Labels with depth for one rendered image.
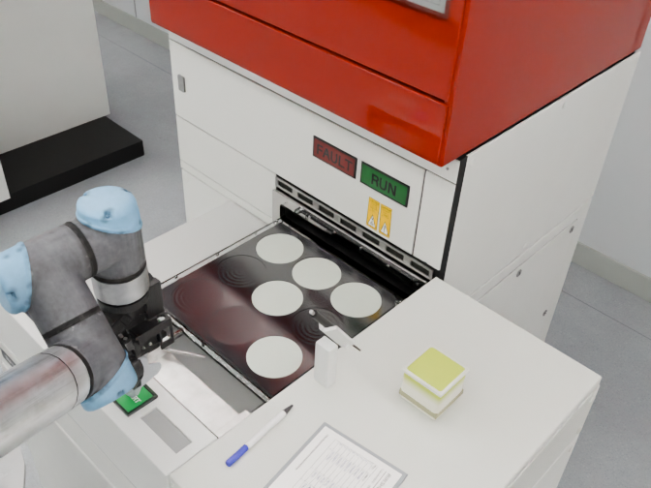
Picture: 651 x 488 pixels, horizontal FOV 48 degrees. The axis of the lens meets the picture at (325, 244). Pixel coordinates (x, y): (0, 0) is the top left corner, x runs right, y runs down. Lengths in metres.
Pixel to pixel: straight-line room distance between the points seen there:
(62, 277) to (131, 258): 0.10
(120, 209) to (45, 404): 0.25
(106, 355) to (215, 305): 0.53
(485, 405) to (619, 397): 1.49
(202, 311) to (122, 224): 0.50
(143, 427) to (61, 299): 0.31
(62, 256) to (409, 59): 0.60
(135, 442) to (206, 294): 0.40
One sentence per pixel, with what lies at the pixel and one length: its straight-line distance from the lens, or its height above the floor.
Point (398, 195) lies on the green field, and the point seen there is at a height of 1.09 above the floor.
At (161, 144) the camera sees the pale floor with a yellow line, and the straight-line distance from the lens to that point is 3.66.
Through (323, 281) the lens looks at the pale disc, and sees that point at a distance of 1.45.
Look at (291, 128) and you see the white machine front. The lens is 1.52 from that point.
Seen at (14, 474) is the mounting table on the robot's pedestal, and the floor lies 0.82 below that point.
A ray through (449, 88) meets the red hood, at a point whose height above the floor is 1.37.
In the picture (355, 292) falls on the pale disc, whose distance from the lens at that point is 1.43.
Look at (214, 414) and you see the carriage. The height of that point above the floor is 0.88.
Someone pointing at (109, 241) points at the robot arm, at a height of 1.29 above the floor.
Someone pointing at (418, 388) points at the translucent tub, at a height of 1.01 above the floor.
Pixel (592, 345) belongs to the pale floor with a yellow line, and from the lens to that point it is 2.80.
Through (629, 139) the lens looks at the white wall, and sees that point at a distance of 2.82.
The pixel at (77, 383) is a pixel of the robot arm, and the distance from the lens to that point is 0.87.
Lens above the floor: 1.86
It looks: 38 degrees down
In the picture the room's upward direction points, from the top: 3 degrees clockwise
